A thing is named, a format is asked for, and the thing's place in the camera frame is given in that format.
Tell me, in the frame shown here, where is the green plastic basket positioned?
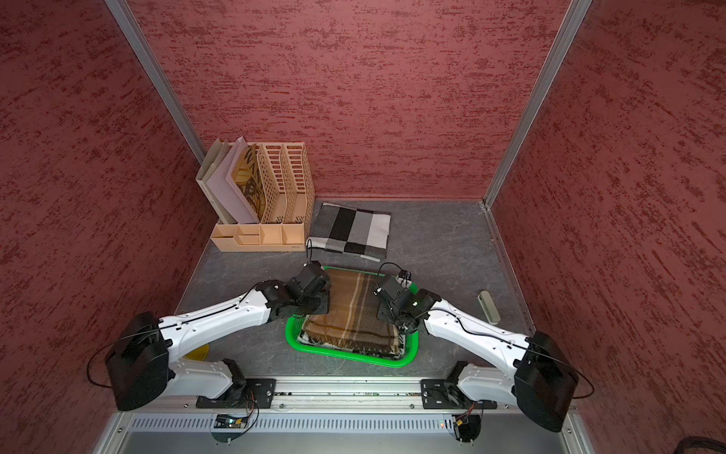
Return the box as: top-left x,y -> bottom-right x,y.
285,267 -> 420,368

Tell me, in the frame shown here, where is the brown plaid scarf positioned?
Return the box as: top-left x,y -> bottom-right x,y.
298,268 -> 403,345

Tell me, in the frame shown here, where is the grey black checked scarf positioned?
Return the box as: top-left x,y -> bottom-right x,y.
308,202 -> 391,262

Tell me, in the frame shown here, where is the white black smiley scarf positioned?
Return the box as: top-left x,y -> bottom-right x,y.
297,330 -> 406,361

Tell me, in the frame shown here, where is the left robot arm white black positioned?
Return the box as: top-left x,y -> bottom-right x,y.
104,261 -> 331,412

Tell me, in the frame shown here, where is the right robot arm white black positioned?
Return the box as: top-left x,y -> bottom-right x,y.
372,275 -> 580,432

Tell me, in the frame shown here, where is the lilac folder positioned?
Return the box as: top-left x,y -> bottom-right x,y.
200,136 -> 260,224

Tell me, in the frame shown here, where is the beige wooden file organizer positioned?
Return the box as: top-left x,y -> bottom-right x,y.
211,141 -> 315,253

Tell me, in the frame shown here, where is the yellow round object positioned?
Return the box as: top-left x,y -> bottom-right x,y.
183,344 -> 210,361

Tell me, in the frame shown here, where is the yellow patterned book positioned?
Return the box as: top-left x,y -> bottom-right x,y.
230,143 -> 266,221

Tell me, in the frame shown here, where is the beige folder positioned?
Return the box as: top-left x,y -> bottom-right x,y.
195,138 -> 236,224

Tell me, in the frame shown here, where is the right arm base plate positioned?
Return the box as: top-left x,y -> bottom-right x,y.
420,379 -> 498,410

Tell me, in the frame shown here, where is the aluminium front rail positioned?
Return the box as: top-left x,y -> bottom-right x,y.
115,375 -> 580,415

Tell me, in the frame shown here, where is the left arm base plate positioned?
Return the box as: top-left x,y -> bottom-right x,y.
196,378 -> 277,412

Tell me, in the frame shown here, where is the left circuit board with wires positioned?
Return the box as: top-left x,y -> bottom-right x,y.
213,414 -> 251,431

